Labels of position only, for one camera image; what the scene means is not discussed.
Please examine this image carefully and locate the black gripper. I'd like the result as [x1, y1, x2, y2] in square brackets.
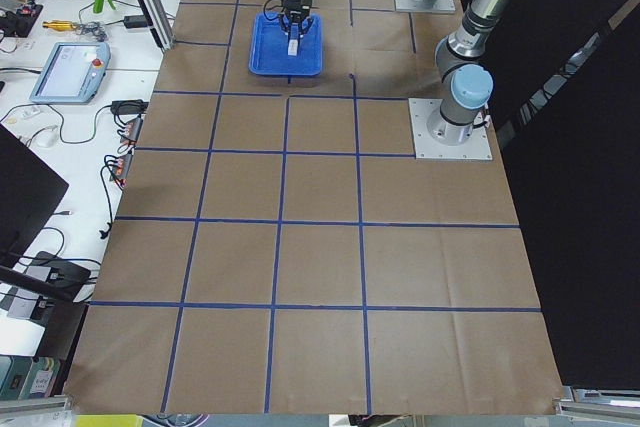
[279, 0, 315, 38]

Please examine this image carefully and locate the blue plastic tray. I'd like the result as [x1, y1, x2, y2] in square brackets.
[248, 14, 323, 77]

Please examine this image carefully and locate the black power adapter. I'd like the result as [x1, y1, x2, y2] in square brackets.
[123, 15, 148, 29]

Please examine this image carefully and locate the teach pendant tablet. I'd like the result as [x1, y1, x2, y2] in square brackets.
[29, 42, 111, 104]

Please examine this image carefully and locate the brown paper table cover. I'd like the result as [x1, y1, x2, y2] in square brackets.
[65, 0, 561, 415]

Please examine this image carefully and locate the yellow tool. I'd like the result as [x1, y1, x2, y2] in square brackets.
[42, 20, 79, 32]

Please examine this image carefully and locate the white computer mouse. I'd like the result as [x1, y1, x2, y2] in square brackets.
[35, 130, 58, 148]

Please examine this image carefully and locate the black monitor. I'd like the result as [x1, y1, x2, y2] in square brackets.
[1, 127, 69, 268]

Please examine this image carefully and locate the black hub box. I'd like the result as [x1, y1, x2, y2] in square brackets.
[25, 251, 91, 302]

